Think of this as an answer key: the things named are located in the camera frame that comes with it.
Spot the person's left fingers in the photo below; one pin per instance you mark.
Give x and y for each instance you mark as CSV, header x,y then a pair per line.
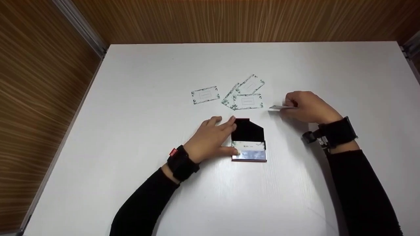
x,y
214,120

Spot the person's right hand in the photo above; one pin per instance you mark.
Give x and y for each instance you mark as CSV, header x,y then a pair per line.
x,y
310,106

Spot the person's left hand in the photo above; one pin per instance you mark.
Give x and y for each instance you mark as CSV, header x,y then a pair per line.
x,y
208,141

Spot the person's right thumb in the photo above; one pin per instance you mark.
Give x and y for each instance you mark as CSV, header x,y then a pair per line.
x,y
288,113

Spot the person's left thumb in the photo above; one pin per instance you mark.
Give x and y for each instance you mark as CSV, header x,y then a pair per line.
x,y
229,151

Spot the person's right fingers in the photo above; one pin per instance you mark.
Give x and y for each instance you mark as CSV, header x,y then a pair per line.
x,y
292,98

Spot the person's left index finger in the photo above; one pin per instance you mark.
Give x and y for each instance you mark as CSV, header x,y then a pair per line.
x,y
229,128

